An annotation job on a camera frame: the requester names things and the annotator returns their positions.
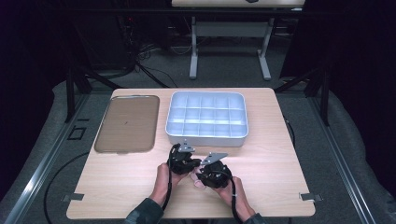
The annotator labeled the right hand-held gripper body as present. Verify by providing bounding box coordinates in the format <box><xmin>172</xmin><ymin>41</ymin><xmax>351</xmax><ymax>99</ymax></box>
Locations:
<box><xmin>195</xmin><ymin>151</ymin><xmax>233</xmax><ymax>189</ymax></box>

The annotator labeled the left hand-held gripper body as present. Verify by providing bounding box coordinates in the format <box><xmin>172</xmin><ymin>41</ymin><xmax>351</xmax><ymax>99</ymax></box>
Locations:
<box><xmin>166</xmin><ymin>138</ymin><xmax>203</xmax><ymax>175</ymax></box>

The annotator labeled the pink sock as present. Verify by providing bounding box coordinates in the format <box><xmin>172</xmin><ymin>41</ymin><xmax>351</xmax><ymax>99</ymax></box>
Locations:
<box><xmin>188</xmin><ymin>167</ymin><xmax>207</xmax><ymax>189</ymax></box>

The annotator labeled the person's left hand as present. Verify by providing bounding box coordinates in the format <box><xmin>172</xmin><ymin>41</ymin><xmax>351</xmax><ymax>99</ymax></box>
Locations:
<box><xmin>148</xmin><ymin>161</ymin><xmax>190</xmax><ymax>207</ymax></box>

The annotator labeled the person's right hand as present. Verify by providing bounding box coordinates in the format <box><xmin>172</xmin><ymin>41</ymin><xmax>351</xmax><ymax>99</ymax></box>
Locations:
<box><xmin>213</xmin><ymin>175</ymin><xmax>256</xmax><ymax>222</ymax></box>

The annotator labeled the white divided storage box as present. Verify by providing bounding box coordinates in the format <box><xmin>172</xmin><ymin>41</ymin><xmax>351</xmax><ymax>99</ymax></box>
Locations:
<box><xmin>164</xmin><ymin>90</ymin><xmax>249</xmax><ymax>147</ymax></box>

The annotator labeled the brown flat tray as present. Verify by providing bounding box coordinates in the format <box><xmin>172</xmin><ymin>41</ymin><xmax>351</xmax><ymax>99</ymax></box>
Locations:
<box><xmin>93</xmin><ymin>94</ymin><xmax>161</xmax><ymax>155</ymax></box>

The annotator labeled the black metal stand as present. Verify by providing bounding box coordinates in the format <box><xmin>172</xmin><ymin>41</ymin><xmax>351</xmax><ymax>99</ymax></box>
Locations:
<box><xmin>274</xmin><ymin>65</ymin><xmax>332</xmax><ymax>127</ymax></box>
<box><xmin>64</xmin><ymin>64</ymin><xmax>123</xmax><ymax>124</ymax></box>

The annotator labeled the white-legged background table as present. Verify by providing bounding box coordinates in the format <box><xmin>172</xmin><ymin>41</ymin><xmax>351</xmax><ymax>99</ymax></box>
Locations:
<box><xmin>171</xmin><ymin>0</ymin><xmax>306</xmax><ymax>81</ymax></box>

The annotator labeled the right hand-held gripper cable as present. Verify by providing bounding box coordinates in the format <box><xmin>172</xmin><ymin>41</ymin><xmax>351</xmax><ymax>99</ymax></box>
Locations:
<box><xmin>214</xmin><ymin>169</ymin><xmax>245</xmax><ymax>224</ymax></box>

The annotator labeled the hand-held gripper cable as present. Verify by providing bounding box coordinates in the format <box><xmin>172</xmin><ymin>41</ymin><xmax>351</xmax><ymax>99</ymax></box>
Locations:
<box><xmin>161</xmin><ymin>143</ymin><xmax>182</xmax><ymax>212</ymax></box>
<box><xmin>214</xmin><ymin>169</ymin><xmax>245</xmax><ymax>224</ymax></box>

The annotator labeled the left hand-held gripper cable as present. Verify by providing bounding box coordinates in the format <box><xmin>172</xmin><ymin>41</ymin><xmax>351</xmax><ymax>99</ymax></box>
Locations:
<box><xmin>161</xmin><ymin>143</ymin><xmax>182</xmax><ymax>212</ymax></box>

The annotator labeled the black cable beside table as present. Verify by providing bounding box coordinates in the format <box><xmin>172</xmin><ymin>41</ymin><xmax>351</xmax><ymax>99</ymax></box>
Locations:
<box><xmin>282</xmin><ymin>115</ymin><xmax>297</xmax><ymax>148</ymax></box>

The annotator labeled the metal table bracket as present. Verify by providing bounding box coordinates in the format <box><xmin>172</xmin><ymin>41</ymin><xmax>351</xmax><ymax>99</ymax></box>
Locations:
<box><xmin>298</xmin><ymin>191</ymin><xmax>324</xmax><ymax>203</ymax></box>
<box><xmin>61</xmin><ymin>192</ymin><xmax>86</xmax><ymax>203</ymax></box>

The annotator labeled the bundle of background cables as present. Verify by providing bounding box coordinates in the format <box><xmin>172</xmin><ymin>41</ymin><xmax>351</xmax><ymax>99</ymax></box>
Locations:
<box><xmin>116</xmin><ymin>15</ymin><xmax>194</xmax><ymax>90</ymax></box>

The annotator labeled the aluminium floor rail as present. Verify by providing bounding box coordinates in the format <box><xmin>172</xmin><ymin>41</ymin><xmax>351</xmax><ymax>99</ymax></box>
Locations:
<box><xmin>0</xmin><ymin>92</ymin><xmax>92</xmax><ymax>224</ymax></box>
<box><xmin>307</xmin><ymin>95</ymin><xmax>378</xmax><ymax>224</ymax></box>

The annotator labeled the black floor cable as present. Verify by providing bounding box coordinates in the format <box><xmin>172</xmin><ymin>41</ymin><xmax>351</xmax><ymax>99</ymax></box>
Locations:
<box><xmin>43</xmin><ymin>151</ymin><xmax>92</xmax><ymax>224</ymax></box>

